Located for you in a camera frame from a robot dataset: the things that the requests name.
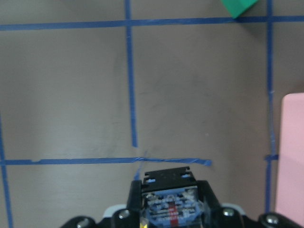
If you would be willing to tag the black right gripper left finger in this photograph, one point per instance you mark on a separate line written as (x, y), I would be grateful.
(133, 206)

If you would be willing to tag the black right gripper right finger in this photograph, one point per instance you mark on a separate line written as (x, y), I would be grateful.
(212, 208)

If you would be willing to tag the yellow push button switch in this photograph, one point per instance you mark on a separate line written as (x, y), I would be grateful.
(170, 199)

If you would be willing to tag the pink plastic bin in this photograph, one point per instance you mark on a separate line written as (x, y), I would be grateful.
(290, 177)

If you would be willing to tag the green foam cube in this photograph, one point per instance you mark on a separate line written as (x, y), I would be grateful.
(237, 7)

